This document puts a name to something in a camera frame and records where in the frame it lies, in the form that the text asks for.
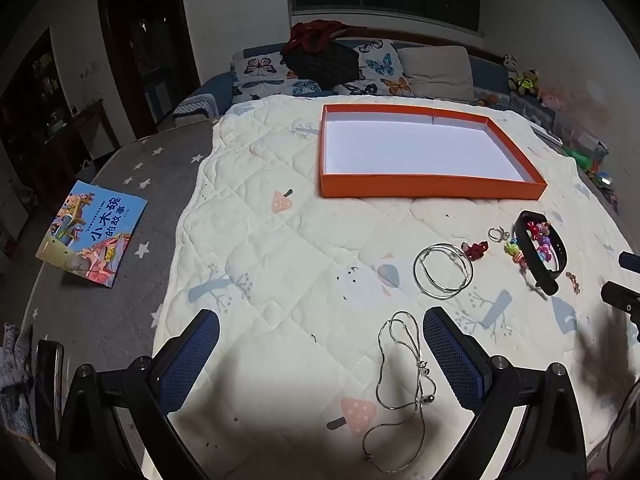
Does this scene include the grey star-print sheet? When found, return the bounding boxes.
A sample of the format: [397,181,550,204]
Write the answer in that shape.
[20,120,221,480]

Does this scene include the butterfly print pillow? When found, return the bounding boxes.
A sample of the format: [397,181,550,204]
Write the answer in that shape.
[345,40,413,97]
[232,50,301,98]

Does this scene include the grey cloth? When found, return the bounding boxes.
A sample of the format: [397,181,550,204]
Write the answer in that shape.
[0,322,36,441]

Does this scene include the colourful picture book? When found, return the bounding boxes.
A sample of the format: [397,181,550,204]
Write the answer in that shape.
[35,180,150,289]

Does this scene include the grey knit throw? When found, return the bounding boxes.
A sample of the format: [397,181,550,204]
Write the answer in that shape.
[173,95,218,121]

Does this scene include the silver chain necklace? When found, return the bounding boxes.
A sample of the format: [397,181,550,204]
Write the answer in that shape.
[362,311,437,473]

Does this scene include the clear plastic storage box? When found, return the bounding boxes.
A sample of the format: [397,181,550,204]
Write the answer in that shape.
[550,110,608,151]

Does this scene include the brown teddy bear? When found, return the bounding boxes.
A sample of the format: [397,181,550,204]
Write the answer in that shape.
[510,69,541,98]

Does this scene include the colourful bead bracelet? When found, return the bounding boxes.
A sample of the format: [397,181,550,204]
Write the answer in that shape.
[505,220,553,267]

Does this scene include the black cable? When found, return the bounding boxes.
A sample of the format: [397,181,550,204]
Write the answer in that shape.
[604,377,640,473]

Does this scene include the green plastic toys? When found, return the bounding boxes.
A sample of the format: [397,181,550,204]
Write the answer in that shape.
[565,145,608,171]

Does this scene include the black quilted bag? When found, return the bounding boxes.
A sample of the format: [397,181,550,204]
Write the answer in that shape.
[282,40,361,91]

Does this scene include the dark wooden door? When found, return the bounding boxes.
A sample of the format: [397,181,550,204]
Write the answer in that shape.
[97,0,201,141]

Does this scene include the black smartphone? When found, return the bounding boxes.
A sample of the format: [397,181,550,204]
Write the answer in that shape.
[34,339,65,453]

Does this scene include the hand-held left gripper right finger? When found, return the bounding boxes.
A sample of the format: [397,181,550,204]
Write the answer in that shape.
[422,306,588,480]

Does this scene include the cream quilted blanket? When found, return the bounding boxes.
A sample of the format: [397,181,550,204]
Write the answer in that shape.
[152,92,640,480]

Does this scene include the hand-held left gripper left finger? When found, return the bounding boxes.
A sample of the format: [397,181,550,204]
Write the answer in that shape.
[55,308,221,480]

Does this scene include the orange shallow cardboard box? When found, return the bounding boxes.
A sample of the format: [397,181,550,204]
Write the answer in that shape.
[319,103,548,200]

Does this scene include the black wristband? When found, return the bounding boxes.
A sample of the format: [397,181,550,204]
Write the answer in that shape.
[514,210,560,296]

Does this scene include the white flat box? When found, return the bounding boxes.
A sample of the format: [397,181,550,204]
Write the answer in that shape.
[532,122,566,143]

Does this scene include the beige pillow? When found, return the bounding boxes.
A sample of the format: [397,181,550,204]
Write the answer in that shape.
[397,46,475,101]

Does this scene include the red cloth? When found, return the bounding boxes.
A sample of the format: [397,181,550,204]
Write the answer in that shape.
[281,20,346,56]

